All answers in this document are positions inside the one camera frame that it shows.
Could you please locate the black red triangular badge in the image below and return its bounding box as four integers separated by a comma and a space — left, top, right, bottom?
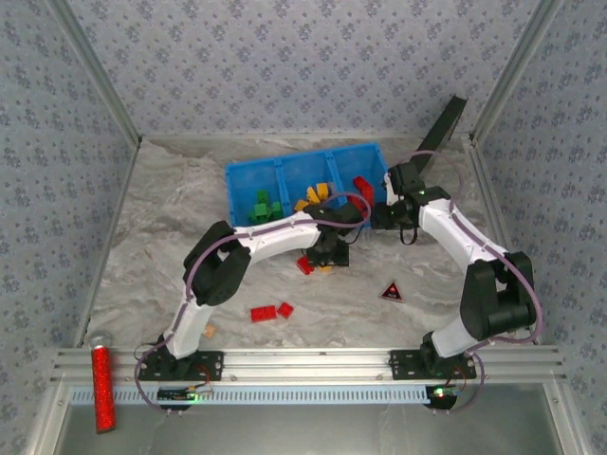
377, 281, 405, 303

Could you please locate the blue three-compartment plastic bin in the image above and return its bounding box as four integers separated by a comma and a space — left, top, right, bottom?
225, 141, 388, 228

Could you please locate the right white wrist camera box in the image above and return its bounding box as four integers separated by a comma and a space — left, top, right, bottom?
381, 171, 398, 206

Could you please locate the aluminium lower frame bar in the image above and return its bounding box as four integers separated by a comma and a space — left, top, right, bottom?
23, 383, 72, 455
543, 383, 589, 455

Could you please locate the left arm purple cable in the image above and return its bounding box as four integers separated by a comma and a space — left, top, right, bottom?
135, 191, 373, 418

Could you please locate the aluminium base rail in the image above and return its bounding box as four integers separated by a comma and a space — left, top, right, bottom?
50, 347, 568, 383

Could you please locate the aluminium corner post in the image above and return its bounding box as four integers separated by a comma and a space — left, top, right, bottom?
46, 0, 144, 146
471, 0, 568, 143

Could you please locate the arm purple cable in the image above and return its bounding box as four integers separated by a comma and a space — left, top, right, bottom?
384, 150, 544, 416
135, 191, 373, 418

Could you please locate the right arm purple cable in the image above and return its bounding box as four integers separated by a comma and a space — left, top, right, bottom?
384, 150, 544, 416

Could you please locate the black flat panel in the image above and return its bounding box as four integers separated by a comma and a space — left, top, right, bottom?
412, 93, 469, 184

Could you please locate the red glitter cylinder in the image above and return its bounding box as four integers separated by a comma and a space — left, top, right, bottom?
88, 332, 119, 435

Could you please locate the light blue slotted cable duct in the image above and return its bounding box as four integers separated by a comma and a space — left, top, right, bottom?
69, 384, 431, 407

